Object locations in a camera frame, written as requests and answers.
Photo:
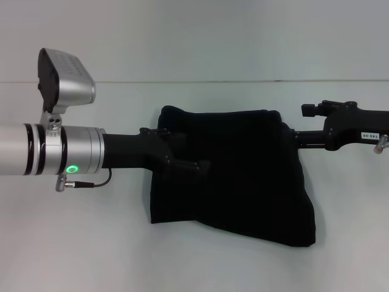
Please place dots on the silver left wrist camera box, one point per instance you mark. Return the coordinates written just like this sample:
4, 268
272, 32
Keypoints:
68, 79

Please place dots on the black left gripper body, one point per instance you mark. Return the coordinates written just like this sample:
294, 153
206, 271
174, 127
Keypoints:
130, 152

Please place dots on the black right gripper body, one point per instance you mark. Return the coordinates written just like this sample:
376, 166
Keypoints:
355, 127

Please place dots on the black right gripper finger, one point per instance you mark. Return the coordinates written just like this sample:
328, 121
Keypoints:
310, 139
316, 109

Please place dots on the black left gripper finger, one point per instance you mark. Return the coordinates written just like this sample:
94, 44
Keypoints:
170, 135
194, 167

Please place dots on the black shirt with FREE print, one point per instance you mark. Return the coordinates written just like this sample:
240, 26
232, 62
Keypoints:
237, 176

